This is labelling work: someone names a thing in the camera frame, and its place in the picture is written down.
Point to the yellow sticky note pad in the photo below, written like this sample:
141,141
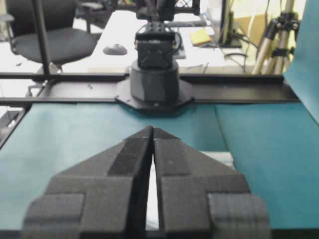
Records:
199,37

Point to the black vertical frame post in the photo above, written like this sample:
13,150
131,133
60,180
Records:
39,25

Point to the black office chair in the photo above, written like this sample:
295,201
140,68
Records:
66,44

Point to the white desk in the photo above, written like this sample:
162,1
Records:
121,29

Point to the black aluminium frame rail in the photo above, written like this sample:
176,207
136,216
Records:
193,88

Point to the teal paper backdrop sheet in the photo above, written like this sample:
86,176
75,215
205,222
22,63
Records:
303,73

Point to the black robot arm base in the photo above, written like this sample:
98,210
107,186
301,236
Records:
153,82

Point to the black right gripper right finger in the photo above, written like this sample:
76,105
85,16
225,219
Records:
201,198

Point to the grey computer mouse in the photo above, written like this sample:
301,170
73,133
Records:
115,49

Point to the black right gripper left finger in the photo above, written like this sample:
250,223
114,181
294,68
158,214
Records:
102,197

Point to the clear zip bag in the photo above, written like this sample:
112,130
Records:
152,217

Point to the silver camera tripod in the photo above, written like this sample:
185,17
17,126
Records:
274,54

